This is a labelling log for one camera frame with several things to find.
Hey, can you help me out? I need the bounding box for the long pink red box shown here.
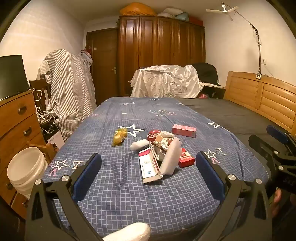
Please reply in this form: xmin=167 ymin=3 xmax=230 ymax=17
xmin=172 ymin=124 xmax=197 ymax=138

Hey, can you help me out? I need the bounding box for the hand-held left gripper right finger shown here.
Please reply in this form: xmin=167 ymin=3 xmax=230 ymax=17
xmin=195 ymin=151 xmax=272 ymax=241

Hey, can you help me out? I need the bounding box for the white pillow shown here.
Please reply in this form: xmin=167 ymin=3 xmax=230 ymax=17
xmin=157 ymin=7 xmax=183 ymax=18

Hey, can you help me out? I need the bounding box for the light wooden headboard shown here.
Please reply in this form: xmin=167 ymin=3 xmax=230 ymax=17
xmin=225 ymin=71 xmax=296 ymax=137

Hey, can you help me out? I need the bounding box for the black monitor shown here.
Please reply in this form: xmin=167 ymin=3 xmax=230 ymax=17
xmin=0 ymin=55 xmax=30 ymax=100

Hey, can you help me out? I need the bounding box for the brown wooden door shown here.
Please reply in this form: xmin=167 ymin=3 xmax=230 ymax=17
xmin=86 ymin=28 xmax=119 ymax=100

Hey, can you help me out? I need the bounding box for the white satin cloth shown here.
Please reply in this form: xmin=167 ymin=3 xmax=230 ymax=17
xmin=129 ymin=65 xmax=205 ymax=99

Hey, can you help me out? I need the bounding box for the white foam sheet roll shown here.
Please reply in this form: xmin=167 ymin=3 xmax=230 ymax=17
xmin=160 ymin=137 xmax=181 ymax=176

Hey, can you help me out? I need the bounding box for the black cloth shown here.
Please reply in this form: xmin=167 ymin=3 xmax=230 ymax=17
xmin=192 ymin=62 xmax=220 ymax=87

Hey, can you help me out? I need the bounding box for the small wooden stool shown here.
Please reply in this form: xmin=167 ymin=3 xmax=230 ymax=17
xmin=26 ymin=141 xmax=58 ymax=163

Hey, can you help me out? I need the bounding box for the white cardboard box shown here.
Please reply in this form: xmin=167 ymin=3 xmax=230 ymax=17
xmin=45 ymin=130 xmax=65 ymax=151

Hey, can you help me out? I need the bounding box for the white fluffy towel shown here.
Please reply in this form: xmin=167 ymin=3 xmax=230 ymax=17
xmin=102 ymin=222 xmax=152 ymax=241

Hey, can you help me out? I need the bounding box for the wooden chest of drawers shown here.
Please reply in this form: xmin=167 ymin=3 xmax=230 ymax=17
xmin=0 ymin=90 xmax=50 ymax=219

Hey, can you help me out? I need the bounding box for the white ceiling fan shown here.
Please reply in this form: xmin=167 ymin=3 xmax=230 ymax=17
xmin=206 ymin=2 xmax=238 ymax=22

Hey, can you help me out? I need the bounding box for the orange bag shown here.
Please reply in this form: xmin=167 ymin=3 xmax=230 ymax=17
xmin=120 ymin=2 xmax=157 ymax=16

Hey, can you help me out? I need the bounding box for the blue checked star bedsheet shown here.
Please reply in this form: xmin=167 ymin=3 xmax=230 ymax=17
xmin=42 ymin=96 xmax=270 ymax=238

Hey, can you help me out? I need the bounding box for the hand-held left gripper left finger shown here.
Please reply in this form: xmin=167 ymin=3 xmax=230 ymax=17
xmin=25 ymin=152 xmax=103 ymax=241

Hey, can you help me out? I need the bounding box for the red round lid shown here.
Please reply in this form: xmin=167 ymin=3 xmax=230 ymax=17
xmin=147 ymin=130 xmax=161 ymax=141

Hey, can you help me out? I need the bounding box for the white cord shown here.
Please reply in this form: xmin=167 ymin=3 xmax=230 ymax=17
xmin=154 ymin=138 xmax=174 ymax=151

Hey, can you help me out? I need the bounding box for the dark wooden wardrobe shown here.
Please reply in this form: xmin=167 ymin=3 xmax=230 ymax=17
xmin=117 ymin=15 xmax=206 ymax=98

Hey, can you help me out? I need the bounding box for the open white red carton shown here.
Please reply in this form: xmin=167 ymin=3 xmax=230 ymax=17
xmin=138 ymin=148 xmax=164 ymax=184

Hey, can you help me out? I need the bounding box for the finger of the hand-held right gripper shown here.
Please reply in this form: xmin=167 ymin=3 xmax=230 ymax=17
xmin=248 ymin=135 xmax=294 ymax=176
xmin=266 ymin=125 xmax=296 ymax=158

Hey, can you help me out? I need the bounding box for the tangle of white cables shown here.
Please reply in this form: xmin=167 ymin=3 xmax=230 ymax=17
xmin=35 ymin=88 xmax=60 ymax=130

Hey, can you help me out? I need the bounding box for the dark grey bedsheet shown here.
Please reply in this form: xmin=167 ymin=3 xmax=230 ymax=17
xmin=177 ymin=98 xmax=287 ymax=149

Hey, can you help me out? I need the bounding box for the person's right hand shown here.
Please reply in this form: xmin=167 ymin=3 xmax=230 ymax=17
xmin=270 ymin=188 xmax=284 ymax=217

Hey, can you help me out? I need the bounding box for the white plastic bucket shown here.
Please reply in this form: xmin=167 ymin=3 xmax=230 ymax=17
xmin=7 ymin=146 xmax=48 ymax=200

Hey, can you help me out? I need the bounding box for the yellow snack wrapper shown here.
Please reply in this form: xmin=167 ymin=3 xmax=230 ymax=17
xmin=112 ymin=126 xmax=128 ymax=147

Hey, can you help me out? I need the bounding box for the grey striped cloth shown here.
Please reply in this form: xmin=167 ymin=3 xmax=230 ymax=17
xmin=38 ymin=49 xmax=97 ymax=141

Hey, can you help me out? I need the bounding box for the red cigarette pack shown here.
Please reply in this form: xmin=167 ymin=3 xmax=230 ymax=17
xmin=178 ymin=148 xmax=195 ymax=168

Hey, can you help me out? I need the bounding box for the dark wooden chair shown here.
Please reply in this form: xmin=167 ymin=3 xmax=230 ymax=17
xmin=29 ymin=78 xmax=52 ymax=102

